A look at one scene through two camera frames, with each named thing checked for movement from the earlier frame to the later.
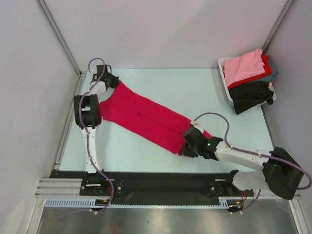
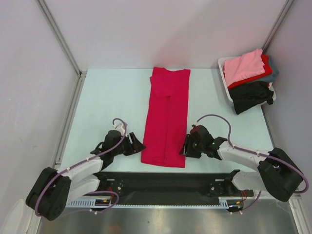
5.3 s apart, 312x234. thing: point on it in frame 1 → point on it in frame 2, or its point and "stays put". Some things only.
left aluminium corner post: x=60 y=36 stays put
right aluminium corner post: x=276 y=26 stays put
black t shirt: x=248 y=96 stays put
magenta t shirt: x=144 y=119 → x=165 y=137
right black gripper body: x=189 y=149 stays put
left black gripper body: x=113 y=80 → x=124 y=148
